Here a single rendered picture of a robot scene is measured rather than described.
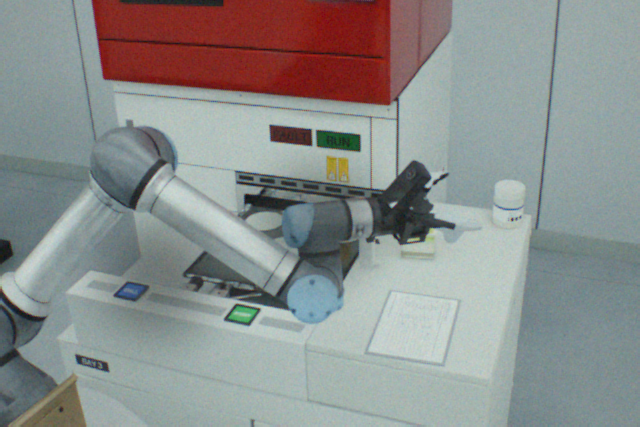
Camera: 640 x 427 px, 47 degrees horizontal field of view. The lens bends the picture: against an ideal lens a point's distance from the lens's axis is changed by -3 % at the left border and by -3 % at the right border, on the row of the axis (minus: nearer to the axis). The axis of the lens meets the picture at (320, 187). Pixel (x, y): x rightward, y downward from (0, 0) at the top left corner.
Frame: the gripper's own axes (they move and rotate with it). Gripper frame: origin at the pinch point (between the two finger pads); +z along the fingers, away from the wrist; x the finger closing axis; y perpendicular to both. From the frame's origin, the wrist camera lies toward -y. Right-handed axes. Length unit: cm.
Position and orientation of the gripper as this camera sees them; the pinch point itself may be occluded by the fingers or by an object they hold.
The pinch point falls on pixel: (466, 196)
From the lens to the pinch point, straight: 144.4
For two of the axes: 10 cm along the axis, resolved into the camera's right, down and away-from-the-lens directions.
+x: 3.0, 6.7, -6.8
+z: 9.4, -1.0, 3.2
